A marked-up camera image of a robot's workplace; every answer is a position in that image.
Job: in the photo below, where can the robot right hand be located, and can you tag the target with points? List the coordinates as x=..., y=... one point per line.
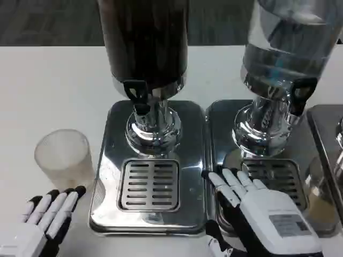
x=270, y=214

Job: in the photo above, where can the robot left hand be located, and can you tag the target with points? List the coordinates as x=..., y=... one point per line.
x=40, y=214

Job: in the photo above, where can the clear ribbed glass cup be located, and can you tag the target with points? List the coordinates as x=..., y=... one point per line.
x=64, y=160

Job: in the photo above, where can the steel drip tray grid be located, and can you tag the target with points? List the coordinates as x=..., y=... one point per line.
x=284, y=174
x=148, y=184

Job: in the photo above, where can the steel dispenser base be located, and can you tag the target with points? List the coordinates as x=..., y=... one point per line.
x=325, y=125

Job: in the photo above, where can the black tap of water dispenser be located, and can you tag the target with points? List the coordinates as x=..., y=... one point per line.
x=301, y=93

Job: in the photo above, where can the clear water drink dispenser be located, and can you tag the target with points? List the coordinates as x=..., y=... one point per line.
x=289, y=53

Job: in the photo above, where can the dark coffee drink dispenser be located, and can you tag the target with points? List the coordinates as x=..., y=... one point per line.
x=144, y=40

